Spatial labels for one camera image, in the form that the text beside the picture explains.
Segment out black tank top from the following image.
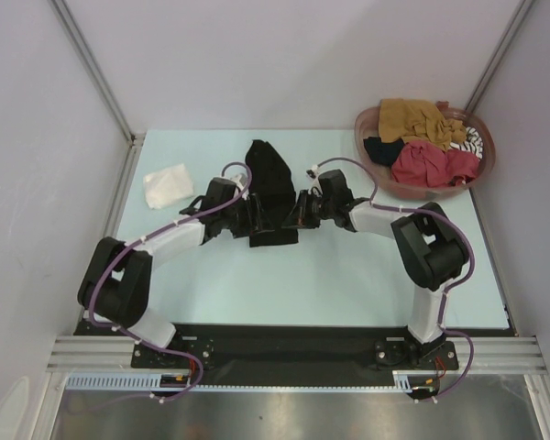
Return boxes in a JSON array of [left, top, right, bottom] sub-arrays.
[[245, 139, 299, 248]]

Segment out white tank top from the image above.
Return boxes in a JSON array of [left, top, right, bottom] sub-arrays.
[[143, 164, 194, 210]]

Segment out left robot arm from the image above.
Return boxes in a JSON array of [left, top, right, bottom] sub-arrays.
[[78, 177, 270, 350]]

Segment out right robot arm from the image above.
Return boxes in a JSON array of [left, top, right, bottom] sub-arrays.
[[281, 170, 471, 345]]

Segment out red tank top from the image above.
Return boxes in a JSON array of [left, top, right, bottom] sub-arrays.
[[390, 140, 480, 188]]

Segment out mustard tank top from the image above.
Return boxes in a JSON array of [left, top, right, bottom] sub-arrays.
[[378, 98, 467, 151]]

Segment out striped tank top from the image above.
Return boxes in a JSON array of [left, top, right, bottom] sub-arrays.
[[450, 126, 484, 160]]

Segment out pink laundry basket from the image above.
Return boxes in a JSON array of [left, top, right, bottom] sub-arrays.
[[354, 98, 496, 200]]

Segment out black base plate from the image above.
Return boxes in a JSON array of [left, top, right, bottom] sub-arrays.
[[72, 320, 519, 387]]

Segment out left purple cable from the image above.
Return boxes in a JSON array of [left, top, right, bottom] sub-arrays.
[[68, 160, 253, 414]]

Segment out purple cable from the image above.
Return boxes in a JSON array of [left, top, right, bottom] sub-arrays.
[[305, 157, 476, 404], [68, 160, 253, 414]]

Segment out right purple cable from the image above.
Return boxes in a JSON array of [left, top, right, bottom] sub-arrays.
[[305, 157, 476, 404]]

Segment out right grey cable duct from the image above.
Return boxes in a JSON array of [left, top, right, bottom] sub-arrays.
[[392, 370, 440, 393]]

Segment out grey cable duct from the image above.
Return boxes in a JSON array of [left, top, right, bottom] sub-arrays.
[[66, 373, 191, 392], [392, 370, 440, 393]]

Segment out aluminium frame rail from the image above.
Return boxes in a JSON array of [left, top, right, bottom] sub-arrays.
[[47, 335, 547, 375]]

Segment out left grey cable duct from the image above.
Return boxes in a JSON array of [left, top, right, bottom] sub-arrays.
[[66, 373, 191, 392]]

